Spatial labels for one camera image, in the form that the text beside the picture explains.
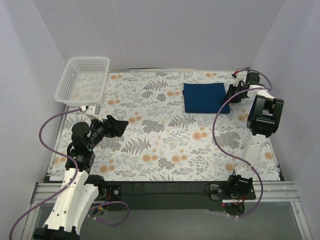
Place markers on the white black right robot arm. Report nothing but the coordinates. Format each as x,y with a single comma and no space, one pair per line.
263,121

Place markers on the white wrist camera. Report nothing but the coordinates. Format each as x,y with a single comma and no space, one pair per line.
240,78
92,112

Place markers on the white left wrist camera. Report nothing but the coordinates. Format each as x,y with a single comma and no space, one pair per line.
92,112

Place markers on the aluminium frame rail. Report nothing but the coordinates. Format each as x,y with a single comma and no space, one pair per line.
273,191

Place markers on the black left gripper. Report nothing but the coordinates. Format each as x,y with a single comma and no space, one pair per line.
110,126

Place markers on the white plastic basket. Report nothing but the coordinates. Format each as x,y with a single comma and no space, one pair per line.
82,81

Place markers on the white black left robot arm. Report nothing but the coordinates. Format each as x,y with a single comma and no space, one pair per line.
79,188

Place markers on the floral table cloth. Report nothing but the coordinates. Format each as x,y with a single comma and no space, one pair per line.
162,142

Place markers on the blue printed t-shirt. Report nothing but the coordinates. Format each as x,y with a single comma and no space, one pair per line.
204,98

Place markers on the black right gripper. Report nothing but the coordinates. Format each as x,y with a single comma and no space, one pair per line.
233,92

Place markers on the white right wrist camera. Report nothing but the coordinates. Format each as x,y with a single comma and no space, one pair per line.
240,78

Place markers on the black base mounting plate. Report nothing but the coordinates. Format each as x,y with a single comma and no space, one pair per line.
170,195

